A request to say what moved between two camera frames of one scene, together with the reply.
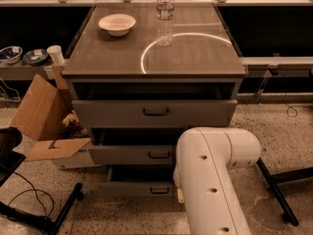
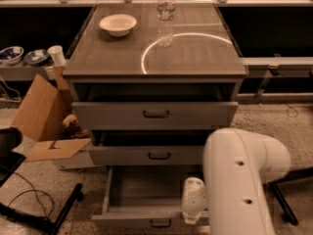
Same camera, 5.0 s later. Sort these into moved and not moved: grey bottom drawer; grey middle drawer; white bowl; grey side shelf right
Moved: grey bottom drawer
Not moved: grey middle drawer; white bowl; grey side shelf right
